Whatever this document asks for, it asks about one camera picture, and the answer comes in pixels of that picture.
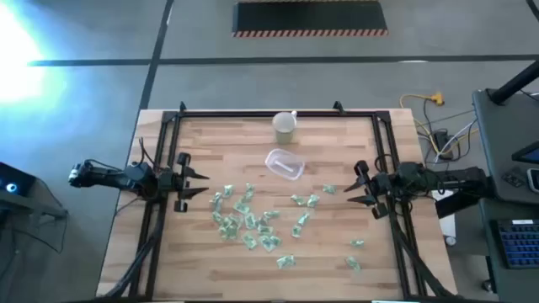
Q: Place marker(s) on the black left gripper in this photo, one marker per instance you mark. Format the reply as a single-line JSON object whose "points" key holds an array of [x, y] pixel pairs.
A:
{"points": [[168, 183]]}

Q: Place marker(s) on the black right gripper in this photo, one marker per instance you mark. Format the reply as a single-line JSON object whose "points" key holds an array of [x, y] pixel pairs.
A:
{"points": [[381, 185]]}

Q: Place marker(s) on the pale green sweetener packet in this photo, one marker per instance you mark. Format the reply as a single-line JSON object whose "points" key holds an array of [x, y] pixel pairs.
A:
{"points": [[286, 262], [247, 196], [233, 233], [266, 243], [216, 205], [357, 242], [271, 214], [241, 207], [275, 240], [297, 231], [353, 263], [303, 218], [265, 230], [232, 220], [263, 221], [227, 190], [298, 200], [249, 187], [313, 200], [251, 220], [217, 197], [223, 232], [217, 217], [329, 189], [249, 240]]}

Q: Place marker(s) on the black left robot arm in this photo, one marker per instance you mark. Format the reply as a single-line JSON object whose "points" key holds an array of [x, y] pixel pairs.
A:
{"points": [[105, 177]]}

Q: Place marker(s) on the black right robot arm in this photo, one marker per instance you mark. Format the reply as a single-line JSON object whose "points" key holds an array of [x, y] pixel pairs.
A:
{"points": [[459, 179]]}

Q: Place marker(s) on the clear plastic bin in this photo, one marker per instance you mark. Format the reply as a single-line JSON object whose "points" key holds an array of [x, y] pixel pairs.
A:
{"points": [[285, 165]]}

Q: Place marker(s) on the white caster leg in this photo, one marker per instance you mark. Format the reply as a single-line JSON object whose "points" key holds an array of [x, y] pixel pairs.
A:
{"points": [[447, 223]]}

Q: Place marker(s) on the black power strip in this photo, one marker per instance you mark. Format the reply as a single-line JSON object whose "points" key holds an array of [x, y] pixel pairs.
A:
{"points": [[442, 141]]}

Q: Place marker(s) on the tan cup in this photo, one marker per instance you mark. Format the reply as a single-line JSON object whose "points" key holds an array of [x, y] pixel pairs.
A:
{"points": [[284, 126]]}

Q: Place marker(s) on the grey side desk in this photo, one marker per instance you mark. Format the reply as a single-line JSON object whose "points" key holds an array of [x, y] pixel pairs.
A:
{"points": [[497, 147]]}

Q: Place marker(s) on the dark keyboard desk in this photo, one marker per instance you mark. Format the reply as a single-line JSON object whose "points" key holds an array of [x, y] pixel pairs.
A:
{"points": [[490, 252]]}

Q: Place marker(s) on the small black desk item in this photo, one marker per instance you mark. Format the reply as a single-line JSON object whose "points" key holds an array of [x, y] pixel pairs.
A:
{"points": [[513, 179]]}

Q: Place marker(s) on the blue-lit keyboard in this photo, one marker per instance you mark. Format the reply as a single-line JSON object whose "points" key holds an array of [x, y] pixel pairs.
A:
{"points": [[520, 244]]}

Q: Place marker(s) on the dark tablet screen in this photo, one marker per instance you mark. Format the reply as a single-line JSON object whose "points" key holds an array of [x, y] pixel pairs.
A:
{"points": [[528, 155]]}

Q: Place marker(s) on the smartphone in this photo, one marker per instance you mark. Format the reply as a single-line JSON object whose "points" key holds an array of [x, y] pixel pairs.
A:
{"points": [[534, 179]]}

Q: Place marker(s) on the black box with blue light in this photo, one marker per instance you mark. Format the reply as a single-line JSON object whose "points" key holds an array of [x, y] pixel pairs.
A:
{"points": [[14, 181]]}

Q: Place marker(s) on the black hazard-striped floor mat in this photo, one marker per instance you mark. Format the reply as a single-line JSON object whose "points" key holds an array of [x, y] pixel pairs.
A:
{"points": [[309, 17]]}

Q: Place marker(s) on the black monitor pole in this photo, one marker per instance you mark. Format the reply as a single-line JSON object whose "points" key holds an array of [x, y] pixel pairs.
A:
{"points": [[516, 84]]}

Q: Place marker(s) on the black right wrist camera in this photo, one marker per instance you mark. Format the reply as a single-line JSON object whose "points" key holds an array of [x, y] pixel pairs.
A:
{"points": [[410, 172]]}

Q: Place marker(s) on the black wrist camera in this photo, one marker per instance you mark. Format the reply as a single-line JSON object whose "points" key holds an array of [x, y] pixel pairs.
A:
{"points": [[410, 172], [139, 171]]}

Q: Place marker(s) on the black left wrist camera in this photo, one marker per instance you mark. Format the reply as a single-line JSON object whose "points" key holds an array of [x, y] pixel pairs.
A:
{"points": [[139, 171]]}

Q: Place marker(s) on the black table frame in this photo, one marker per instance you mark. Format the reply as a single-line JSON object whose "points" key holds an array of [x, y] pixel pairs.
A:
{"points": [[231, 113]]}

